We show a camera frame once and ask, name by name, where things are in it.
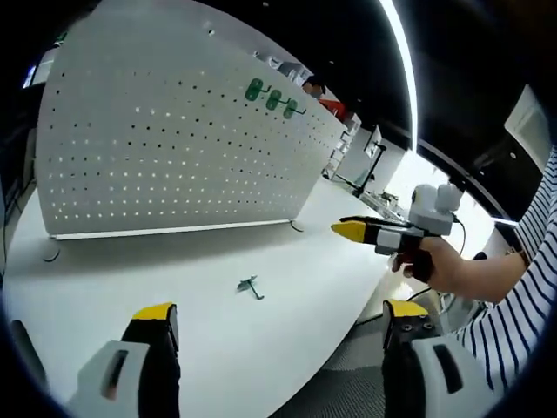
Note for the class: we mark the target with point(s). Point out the ceiling strip light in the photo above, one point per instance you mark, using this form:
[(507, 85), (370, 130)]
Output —
[(402, 65)]

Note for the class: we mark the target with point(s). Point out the white perforated mounting plate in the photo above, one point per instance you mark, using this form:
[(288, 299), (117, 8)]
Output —
[(152, 152)]

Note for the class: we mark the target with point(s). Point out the green hook assembly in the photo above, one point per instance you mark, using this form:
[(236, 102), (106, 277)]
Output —
[(274, 100), (290, 109), (254, 89), (246, 284)]

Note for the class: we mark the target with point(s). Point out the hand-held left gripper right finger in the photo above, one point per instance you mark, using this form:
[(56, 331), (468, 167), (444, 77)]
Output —
[(404, 370)]

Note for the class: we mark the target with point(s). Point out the white wall panel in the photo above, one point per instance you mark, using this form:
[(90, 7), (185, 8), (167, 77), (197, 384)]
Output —
[(526, 122)]

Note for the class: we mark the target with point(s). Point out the person's right hand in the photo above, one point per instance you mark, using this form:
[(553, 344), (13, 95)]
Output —
[(444, 265)]

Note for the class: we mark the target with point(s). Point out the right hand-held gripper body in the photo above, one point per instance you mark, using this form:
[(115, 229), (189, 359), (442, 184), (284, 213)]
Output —
[(431, 220)]

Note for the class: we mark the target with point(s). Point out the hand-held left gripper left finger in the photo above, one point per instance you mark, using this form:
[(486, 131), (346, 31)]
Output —
[(148, 361)]

